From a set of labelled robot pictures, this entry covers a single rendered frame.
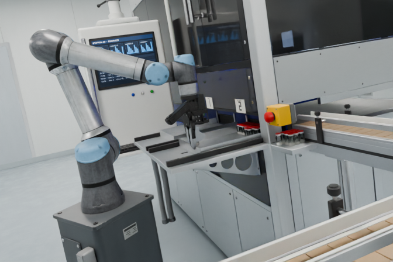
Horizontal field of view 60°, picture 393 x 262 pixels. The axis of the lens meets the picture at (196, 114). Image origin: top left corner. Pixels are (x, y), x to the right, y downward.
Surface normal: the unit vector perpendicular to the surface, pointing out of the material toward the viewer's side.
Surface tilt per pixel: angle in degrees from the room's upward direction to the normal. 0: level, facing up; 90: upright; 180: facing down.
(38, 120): 90
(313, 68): 90
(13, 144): 90
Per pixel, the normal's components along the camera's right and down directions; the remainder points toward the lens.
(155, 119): 0.32, 0.07
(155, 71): 0.06, 0.13
